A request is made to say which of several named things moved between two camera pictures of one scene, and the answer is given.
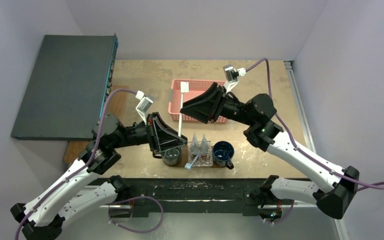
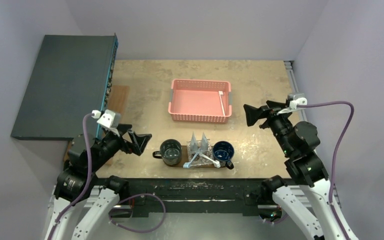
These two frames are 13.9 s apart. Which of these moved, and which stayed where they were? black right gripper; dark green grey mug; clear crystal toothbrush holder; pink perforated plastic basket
Moved: black right gripper
Stayed: pink perforated plastic basket; clear crystal toothbrush holder; dark green grey mug
